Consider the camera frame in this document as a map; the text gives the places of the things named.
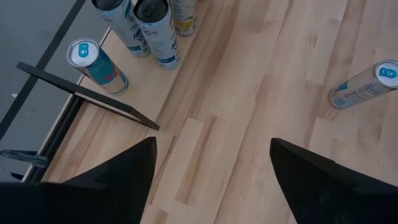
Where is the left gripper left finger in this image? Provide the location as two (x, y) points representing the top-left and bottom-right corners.
(0, 136), (158, 224)

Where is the white Celsius can yellow print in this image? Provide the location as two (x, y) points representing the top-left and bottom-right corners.
(169, 0), (199, 37)

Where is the black aluminium table frame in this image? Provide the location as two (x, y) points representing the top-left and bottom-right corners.
(0, 93), (86, 184)

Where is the black shelf end frame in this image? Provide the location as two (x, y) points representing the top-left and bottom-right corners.
(16, 61), (161, 131)

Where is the blue silver Red Bull can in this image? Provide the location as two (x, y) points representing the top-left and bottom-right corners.
(66, 37), (129, 96)
(328, 59), (398, 110)

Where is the white Celsius can blue print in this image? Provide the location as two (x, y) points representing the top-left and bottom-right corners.
(132, 0), (182, 70)
(91, 0), (152, 58)

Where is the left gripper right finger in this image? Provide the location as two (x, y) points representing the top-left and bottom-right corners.
(269, 138), (398, 224)

